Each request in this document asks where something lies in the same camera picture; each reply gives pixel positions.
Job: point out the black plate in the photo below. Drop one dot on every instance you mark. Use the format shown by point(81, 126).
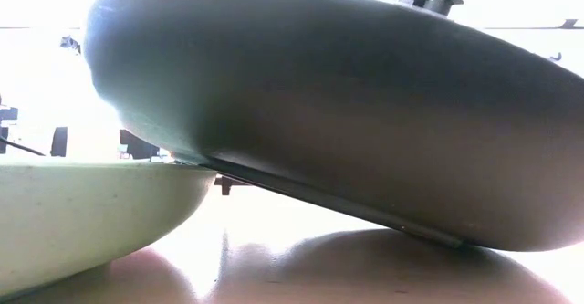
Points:
point(319, 112)

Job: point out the mint green plate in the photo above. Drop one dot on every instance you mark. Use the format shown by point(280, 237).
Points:
point(68, 212)

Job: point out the black aluminium table frame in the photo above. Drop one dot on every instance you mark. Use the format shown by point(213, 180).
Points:
point(225, 186)

